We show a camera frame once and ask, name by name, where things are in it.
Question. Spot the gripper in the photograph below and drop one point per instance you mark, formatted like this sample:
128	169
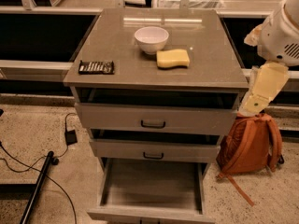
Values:
277	38

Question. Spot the yellow sponge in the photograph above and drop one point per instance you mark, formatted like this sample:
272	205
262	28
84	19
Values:
172	58

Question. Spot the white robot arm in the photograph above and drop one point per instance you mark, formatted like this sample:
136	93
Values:
277	41

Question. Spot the grey drawer cabinet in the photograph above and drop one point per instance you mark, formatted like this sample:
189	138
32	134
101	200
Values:
213	65

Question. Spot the grey top drawer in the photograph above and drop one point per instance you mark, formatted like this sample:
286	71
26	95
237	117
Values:
190	112

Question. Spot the grey drawer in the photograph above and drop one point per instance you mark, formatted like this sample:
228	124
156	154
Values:
155	146
190	112
151	192

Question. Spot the grey bottom drawer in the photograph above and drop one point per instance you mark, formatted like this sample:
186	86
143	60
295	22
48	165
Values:
151	192

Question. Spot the grey middle drawer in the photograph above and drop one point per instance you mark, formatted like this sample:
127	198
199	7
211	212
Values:
155	146

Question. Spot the orange backpack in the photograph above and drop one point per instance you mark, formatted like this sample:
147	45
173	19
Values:
252	144

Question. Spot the white ceramic bowl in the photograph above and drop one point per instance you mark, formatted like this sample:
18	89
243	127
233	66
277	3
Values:
151	39

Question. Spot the black snack packet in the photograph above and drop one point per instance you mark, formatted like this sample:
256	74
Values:
96	68

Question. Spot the black power adapter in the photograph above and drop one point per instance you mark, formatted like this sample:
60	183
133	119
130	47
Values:
70	137

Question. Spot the black metal pole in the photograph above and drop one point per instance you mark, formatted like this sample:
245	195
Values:
37	188

